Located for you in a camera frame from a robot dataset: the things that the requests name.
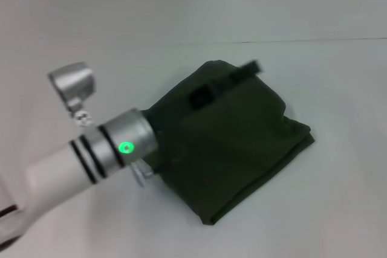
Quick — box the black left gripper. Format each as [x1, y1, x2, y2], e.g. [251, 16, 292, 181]
[187, 59, 264, 111]

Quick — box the dark green shirt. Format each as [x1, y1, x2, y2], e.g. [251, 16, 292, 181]
[141, 60, 316, 226]

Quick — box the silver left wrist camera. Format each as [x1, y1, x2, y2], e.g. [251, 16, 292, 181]
[47, 61, 98, 128]

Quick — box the left arm cable with plug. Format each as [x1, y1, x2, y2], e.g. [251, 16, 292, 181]
[129, 160, 155, 187]

